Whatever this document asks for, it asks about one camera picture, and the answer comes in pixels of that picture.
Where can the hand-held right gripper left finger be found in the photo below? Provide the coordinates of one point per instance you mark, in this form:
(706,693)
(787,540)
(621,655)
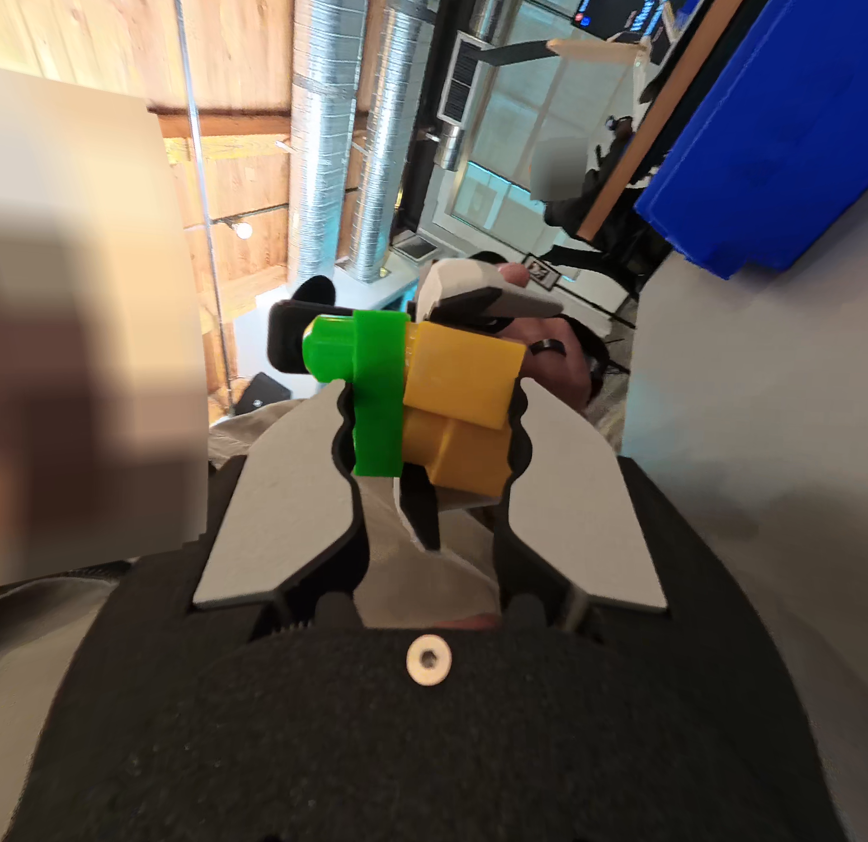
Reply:
(278,517)

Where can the blue plastic bin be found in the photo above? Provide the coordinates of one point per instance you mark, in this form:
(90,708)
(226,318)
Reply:
(773,123)

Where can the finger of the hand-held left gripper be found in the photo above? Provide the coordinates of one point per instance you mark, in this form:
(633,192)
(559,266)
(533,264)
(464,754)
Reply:
(421,510)

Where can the yellow toy block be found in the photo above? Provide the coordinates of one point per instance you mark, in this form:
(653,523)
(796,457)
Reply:
(455,456)
(461,374)

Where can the green double toy block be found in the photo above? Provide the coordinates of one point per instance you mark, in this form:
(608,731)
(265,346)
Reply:
(380,394)

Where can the person's left hand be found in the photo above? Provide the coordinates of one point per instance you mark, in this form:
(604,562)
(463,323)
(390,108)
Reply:
(570,367)

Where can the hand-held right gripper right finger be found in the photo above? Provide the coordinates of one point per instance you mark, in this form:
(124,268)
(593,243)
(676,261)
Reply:
(583,517)

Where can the silver ventilation duct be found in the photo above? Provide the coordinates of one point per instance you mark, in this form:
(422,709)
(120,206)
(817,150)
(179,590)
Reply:
(393,110)
(326,110)

